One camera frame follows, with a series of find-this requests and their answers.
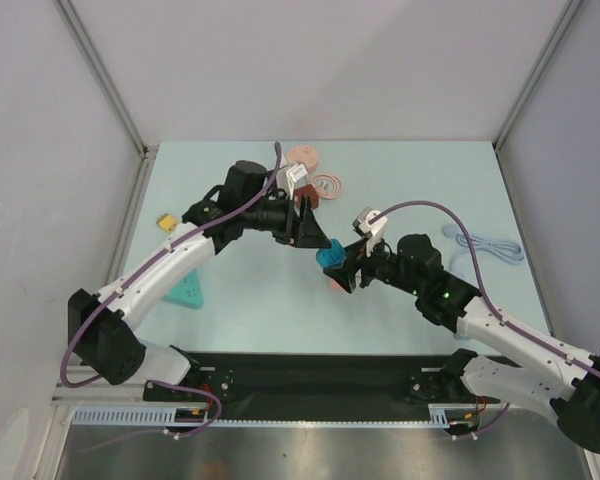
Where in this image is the light blue power cable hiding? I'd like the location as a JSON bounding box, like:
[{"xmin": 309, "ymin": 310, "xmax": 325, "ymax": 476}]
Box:
[{"xmin": 440, "ymin": 223, "xmax": 526, "ymax": 276}]

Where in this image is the teal triangular power strip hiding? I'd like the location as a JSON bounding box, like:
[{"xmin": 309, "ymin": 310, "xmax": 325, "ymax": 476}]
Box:
[{"xmin": 162, "ymin": 270, "xmax": 204, "ymax": 310}]

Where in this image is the pink coiled cable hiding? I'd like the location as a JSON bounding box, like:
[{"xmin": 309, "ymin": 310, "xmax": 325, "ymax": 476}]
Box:
[{"xmin": 309, "ymin": 174, "xmax": 346, "ymax": 201}]

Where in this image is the pink cube adapter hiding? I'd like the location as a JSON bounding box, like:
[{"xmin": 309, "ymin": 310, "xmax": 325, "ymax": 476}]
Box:
[{"xmin": 329, "ymin": 280, "xmax": 344, "ymax": 292}]

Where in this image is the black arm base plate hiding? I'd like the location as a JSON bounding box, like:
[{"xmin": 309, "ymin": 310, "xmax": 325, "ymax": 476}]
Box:
[{"xmin": 142, "ymin": 351, "xmax": 504, "ymax": 421}]

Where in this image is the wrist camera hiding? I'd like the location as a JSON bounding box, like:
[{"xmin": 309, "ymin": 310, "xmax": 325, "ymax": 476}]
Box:
[
  {"xmin": 352, "ymin": 208, "xmax": 388, "ymax": 256},
  {"xmin": 276, "ymin": 163, "xmax": 309, "ymax": 198}
]

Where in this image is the pink round power strip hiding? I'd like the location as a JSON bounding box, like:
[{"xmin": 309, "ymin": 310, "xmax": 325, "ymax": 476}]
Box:
[{"xmin": 285, "ymin": 145, "xmax": 320, "ymax": 174}]

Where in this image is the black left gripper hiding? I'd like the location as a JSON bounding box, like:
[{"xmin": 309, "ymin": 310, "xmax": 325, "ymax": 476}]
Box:
[{"xmin": 242, "ymin": 193, "xmax": 330, "ymax": 250}]

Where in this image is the slotted cable duct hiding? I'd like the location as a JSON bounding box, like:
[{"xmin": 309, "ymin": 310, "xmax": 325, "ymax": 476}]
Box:
[{"xmin": 72, "ymin": 406, "xmax": 469, "ymax": 429}]

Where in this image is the yellow plug adapter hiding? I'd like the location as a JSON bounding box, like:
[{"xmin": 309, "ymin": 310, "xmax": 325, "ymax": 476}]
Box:
[{"xmin": 156, "ymin": 214, "xmax": 179, "ymax": 233}]

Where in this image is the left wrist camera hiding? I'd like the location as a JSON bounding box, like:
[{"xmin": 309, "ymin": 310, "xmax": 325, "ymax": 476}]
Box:
[{"xmin": 276, "ymin": 163, "xmax": 309, "ymax": 198}]

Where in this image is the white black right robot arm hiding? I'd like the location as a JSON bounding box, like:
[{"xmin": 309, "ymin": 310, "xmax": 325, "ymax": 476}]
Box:
[{"xmin": 316, "ymin": 234, "xmax": 600, "ymax": 454}]

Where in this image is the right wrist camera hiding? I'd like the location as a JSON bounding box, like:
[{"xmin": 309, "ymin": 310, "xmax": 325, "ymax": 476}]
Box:
[{"xmin": 352, "ymin": 208, "xmax": 388, "ymax": 256}]

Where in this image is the dark red cube adapter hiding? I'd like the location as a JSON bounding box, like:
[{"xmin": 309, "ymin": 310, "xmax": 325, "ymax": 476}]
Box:
[{"xmin": 294, "ymin": 184, "xmax": 320, "ymax": 210}]

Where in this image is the blue plug adapter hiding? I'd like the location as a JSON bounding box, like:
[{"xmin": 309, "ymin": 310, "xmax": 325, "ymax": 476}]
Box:
[{"xmin": 315, "ymin": 238, "xmax": 346, "ymax": 269}]

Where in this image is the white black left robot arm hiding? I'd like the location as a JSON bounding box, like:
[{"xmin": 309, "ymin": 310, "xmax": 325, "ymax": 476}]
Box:
[{"xmin": 67, "ymin": 160, "xmax": 330, "ymax": 400}]

